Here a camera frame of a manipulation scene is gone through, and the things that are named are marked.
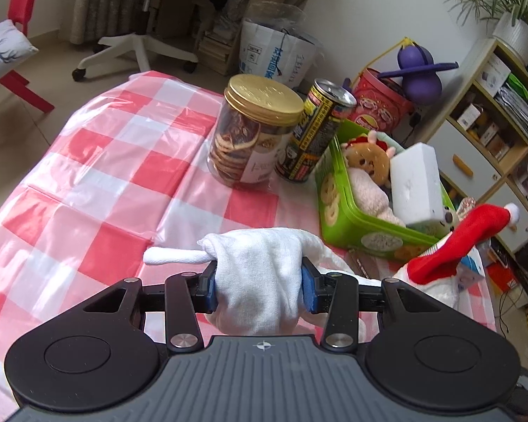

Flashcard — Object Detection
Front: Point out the blue white milk carton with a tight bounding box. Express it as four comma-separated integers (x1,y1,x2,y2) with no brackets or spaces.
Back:
457,247,485,292

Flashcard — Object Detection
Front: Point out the white blue paper bag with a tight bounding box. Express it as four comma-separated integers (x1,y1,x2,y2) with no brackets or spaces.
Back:
238,1,322,89

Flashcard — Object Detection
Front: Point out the white foam sponge block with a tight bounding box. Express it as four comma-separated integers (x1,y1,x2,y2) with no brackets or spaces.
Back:
390,143,444,229

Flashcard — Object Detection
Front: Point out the santa claus plush toy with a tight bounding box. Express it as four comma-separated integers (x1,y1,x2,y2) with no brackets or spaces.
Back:
394,203,520,309

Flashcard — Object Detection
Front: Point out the gold lid cookie jar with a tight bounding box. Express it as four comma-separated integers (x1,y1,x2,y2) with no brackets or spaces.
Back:
208,73,303,186

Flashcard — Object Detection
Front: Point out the deer print pillow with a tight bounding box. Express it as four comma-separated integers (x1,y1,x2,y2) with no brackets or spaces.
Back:
0,19,39,79

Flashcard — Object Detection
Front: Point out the red plastic chair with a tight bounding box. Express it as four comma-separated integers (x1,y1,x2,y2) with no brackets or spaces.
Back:
0,0,55,113

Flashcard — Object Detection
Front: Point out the black yellow drink can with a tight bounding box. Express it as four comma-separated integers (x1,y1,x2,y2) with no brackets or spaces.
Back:
276,79,357,183

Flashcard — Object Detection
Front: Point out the red white checkered tablecloth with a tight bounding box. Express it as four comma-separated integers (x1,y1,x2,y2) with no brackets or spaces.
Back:
0,71,319,420

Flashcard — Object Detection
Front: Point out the white wooden drawer cabinet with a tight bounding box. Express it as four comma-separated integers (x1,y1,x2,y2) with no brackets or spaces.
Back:
417,38,528,254

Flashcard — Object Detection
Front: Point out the beige window curtain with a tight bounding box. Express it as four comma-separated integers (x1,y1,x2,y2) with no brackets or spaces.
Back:
64,0,138,45

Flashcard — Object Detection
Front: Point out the green plastic storage bin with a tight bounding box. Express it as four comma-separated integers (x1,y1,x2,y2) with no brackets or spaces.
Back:
315,121,455,262

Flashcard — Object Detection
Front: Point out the red snack bucket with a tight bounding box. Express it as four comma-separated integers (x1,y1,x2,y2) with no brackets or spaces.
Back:
350,68,415,133

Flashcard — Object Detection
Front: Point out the purple bouncing ball toy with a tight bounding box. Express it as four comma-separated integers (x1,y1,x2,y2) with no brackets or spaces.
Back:
377,39,459,106

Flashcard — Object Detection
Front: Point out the white towel cloth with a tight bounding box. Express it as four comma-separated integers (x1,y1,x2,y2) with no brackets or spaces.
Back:
143,228,381,336

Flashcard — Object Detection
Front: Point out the brown bear plush toy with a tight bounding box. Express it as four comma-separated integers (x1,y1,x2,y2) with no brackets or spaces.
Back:
341,130,397,186

